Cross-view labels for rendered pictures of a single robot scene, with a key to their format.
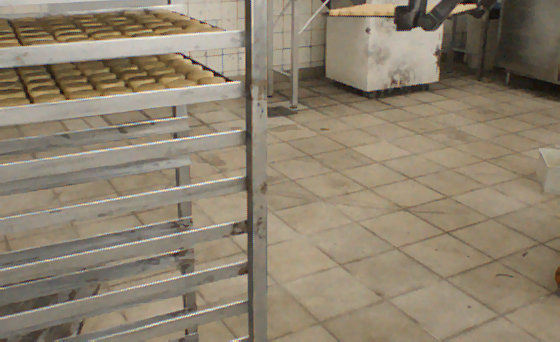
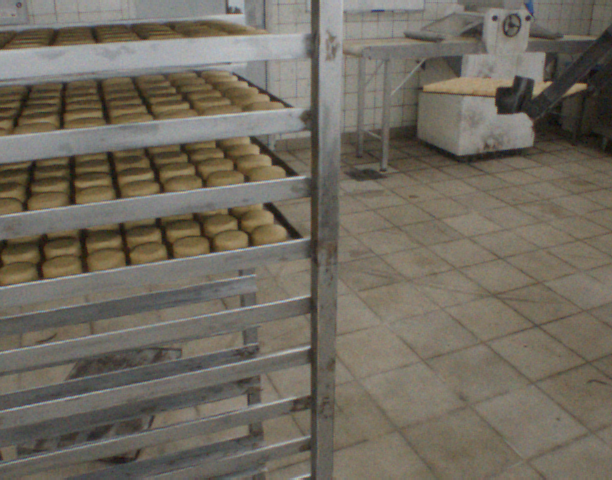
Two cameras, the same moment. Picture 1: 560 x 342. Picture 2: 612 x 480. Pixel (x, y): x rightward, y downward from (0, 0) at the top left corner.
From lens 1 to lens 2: 0.37 m
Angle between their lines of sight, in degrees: 8
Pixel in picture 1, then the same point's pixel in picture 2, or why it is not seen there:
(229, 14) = not seen: hidden behind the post
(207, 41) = (260, 192)
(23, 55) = (16, 224)
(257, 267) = (321, 448)
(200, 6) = (292, 64)
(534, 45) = not seen: outside the picture
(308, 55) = (400, 114)
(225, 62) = not seen: hidden behind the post
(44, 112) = (49, 290)
